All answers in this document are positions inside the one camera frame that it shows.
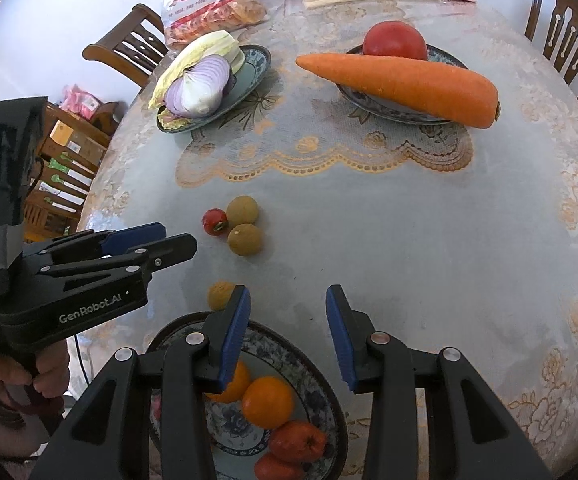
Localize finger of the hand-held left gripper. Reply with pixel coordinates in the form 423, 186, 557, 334
42, 233, 198, 283
23, 221, 168, 263

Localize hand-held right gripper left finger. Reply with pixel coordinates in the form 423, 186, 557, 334
29, 284, 252, 480

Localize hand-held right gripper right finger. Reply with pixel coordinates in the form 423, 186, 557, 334
325, 284, 552, 480

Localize brown longan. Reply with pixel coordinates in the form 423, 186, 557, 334
225, 196, 260, 226
207, 281, 237, 312
227, 223, 263, 257

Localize cherry tomato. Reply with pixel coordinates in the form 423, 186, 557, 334
201, 208, 229, 236

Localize blue floral plate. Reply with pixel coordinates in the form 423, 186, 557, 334
146, 311, 350, 480

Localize large orange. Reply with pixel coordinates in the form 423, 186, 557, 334
241, 376, 296, 430

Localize red persimmon fruit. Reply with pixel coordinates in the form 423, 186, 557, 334
268, 420, 327, 463

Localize red crabapple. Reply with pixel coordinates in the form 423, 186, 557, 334
254, 452, 306, 480

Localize person's left forearm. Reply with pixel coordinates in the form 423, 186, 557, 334
0, 400, 62, 480

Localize person's left hand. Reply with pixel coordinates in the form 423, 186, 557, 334
0, 340, 72, 426

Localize brown wooden chair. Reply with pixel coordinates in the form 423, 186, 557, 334
22, 105, 115, 243

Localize yellow cardboard box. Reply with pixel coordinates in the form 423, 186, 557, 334
49, 120, 75, 147

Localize floral lace tablecloth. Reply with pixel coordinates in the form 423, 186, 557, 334
76, 0, 578, 480

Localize pink plastic bag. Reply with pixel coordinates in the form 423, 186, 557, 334
63, 84, 102, 121

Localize halved red onion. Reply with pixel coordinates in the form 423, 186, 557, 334
164, 56, 237, 118

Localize green rimmed patterned plate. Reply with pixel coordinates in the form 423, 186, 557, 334
156, 45, 273, 134

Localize napa cabbage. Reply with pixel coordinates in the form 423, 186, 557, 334
148, 30, 244, 123

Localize blue patterned plate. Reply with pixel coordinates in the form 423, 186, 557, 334
335, 44, 470, 126

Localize clear plastic snack bag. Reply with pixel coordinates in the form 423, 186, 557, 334
161, 0, 287, 51

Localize large orange carrot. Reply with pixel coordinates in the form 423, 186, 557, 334
295, 53, 501, 130

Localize red tomato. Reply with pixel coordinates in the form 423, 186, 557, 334
362, 20, 428, 61

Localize black cable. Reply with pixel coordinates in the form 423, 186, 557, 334
72, 335, 95, 396

